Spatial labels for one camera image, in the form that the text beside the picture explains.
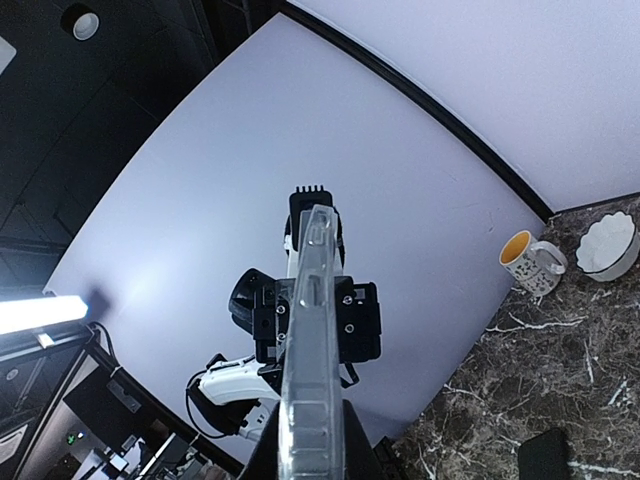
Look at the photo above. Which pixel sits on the black phone left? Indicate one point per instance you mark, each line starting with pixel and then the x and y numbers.
pixel 544 457

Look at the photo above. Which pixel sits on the white scalloped bowl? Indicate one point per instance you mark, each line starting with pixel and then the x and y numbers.
pixel 609 248

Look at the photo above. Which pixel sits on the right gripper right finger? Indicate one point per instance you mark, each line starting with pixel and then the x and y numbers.
pixel 361 462

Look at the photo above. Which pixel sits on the left black frame post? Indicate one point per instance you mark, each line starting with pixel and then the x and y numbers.
pixel 432 107

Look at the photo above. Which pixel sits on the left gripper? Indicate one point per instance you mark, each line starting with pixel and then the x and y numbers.
pixel 261 305

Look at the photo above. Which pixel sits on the patterned mug yellow inside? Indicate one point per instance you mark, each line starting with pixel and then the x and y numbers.
pixel 537 266

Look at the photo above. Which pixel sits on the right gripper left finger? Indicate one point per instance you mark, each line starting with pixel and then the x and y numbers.
pixel 264 461

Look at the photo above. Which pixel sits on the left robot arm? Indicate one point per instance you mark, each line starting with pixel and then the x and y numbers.
pixel 230 394

